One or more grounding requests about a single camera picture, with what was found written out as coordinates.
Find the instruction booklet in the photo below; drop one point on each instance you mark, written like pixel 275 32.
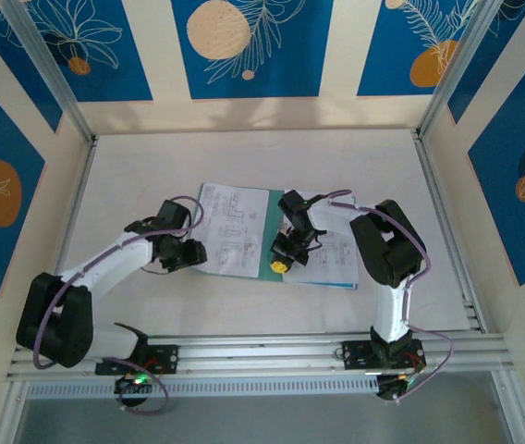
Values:
pixel 267 231

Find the printed white paper sheet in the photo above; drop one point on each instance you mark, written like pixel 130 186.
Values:
pixel 332 268
pixel 235 240

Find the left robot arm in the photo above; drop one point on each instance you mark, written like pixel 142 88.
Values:
pixel 114 263

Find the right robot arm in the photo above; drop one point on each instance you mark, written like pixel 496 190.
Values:
pixel 392 314

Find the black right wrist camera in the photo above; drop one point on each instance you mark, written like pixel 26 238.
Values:
pixel 292 203

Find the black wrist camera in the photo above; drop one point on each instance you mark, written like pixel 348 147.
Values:
pixel 292 203
pixel 172 213

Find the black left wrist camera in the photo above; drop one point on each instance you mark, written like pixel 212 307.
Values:
pixel 172 213

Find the long aluminium base rail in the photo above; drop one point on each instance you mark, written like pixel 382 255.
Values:
pixel 253 353

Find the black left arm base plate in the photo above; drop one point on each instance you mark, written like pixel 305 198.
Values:
pixel 167 358

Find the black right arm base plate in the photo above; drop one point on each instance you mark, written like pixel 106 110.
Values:
pixel 357 355

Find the aluminium side rail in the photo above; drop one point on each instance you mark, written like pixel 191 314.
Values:
pixel 433 180
pixel 67 240

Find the aluminium frame post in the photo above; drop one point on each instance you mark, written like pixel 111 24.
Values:
pixel 51 69
pixel 512 411
pixel 455 69
pixel 10 416

